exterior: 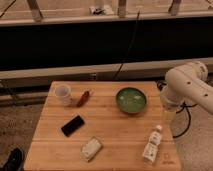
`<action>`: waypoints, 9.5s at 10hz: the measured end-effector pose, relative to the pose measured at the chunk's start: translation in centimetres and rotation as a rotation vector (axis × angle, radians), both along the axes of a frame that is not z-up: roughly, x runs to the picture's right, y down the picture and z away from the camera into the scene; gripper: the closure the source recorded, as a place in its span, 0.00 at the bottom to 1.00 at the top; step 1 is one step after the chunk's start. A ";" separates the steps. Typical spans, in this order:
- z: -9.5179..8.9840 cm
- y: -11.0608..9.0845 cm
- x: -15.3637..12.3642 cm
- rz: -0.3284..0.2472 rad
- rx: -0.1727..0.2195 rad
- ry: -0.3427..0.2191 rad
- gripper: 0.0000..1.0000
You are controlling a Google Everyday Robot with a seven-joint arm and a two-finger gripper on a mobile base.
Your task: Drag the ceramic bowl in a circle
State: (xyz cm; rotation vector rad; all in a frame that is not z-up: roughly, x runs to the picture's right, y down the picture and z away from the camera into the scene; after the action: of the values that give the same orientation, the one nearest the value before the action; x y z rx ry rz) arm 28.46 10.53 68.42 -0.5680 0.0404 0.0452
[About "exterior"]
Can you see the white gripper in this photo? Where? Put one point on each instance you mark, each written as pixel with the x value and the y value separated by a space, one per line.
pixel 170 103

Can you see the green ceramic bowl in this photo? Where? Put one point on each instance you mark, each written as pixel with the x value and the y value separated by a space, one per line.
pixel 131 100

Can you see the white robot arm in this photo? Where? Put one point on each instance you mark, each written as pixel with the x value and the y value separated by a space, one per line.
pixel 185 81

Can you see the white labelled bottle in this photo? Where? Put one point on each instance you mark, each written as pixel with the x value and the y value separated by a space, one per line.
pixel 151 148

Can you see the small brown bottle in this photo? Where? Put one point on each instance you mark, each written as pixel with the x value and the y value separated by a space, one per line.
pixel 83 99

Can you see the white wrapped packet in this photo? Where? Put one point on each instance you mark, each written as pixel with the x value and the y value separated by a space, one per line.
pixel 91 148

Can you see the black rectangular box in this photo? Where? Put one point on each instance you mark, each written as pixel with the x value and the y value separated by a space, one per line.
pixel 72 126

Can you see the white plastic cup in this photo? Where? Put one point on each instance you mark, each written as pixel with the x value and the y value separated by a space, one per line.
pixel 63 94

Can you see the small device on ledge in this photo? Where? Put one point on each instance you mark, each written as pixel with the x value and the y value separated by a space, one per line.
pixel 105 10

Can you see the black shoe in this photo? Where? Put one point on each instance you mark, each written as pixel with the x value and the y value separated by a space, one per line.
pixel 14 161

